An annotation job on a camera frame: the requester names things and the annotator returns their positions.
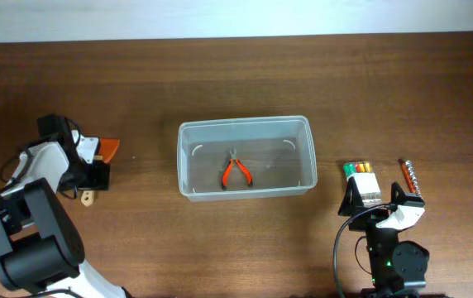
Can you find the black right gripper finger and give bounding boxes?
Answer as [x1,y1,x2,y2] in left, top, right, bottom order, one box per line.
[390,182,425,207]
[337,177,363,217]

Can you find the orange scraper wooden handle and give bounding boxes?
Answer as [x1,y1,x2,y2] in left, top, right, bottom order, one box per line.
[76,137,120,207]

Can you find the clear plastic storage box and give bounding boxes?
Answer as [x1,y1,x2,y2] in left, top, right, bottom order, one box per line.
[177,115,318,202]

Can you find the red handled cutting pliers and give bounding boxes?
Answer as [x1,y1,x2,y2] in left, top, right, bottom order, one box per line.
[220,148,255,191]

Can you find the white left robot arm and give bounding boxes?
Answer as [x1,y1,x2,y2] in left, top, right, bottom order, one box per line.
[0,130,130,298]

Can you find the pack of AA batteries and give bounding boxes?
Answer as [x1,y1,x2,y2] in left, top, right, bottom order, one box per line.
[343,161,382,207]

